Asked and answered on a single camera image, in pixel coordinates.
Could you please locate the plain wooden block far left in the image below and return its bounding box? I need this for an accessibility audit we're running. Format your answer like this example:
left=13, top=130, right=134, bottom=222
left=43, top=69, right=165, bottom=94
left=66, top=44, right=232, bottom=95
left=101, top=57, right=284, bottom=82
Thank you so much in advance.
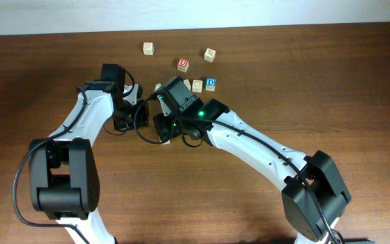
left=143, top=42, right=154, bottom=56

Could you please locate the blue D letter block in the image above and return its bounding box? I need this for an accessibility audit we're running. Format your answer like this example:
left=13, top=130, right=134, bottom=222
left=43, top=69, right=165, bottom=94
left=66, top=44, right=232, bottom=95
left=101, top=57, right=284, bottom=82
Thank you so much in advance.
left=205, top=77, right=217, bottom=91

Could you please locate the red U letter block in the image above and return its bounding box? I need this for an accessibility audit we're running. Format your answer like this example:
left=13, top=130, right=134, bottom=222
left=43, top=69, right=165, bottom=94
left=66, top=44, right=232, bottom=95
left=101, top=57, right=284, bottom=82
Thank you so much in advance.
left=177, top=58, right=190, bottom=73

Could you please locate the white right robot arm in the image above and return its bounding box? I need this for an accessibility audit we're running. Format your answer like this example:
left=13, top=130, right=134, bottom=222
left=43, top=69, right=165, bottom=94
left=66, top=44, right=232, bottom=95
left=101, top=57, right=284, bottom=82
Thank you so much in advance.
left=154, top=76, right=351, bottom=243

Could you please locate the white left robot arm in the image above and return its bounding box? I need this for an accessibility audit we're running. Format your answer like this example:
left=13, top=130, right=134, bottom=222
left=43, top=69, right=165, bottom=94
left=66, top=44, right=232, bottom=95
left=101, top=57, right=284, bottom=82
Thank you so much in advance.
left=29, top=64, right=148, bottom=243

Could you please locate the plain wooden block far right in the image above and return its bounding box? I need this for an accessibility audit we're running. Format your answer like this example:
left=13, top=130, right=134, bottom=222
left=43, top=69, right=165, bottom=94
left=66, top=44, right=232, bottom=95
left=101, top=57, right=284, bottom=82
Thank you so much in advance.
left=204, top=48, right=216, bottom=62

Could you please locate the wooden block red side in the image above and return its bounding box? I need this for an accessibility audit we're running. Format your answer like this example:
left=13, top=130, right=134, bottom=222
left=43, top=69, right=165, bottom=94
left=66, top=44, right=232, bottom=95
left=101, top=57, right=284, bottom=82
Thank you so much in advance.
left=183, top=79, right=192, bottom=90

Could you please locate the plain wooden block middle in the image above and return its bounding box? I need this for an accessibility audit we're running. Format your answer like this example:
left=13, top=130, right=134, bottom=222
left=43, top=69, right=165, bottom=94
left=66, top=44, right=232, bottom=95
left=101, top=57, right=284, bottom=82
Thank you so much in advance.
left=192, top=79, right=202, bottom=93

